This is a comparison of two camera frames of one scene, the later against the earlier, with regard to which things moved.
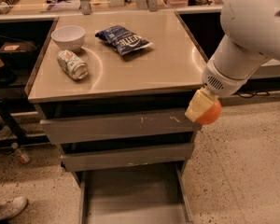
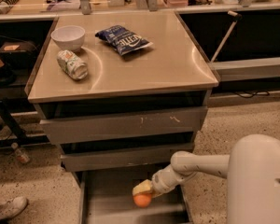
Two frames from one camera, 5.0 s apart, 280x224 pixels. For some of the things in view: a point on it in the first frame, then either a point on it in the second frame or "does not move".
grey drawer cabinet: (112, 91) does not move
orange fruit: (211, 115) → (142, 200)
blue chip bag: (122, 40) does not move
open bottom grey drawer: (137, 194) does not move
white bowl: (68, 37) does not move
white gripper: (220, 82) → (160, 183)
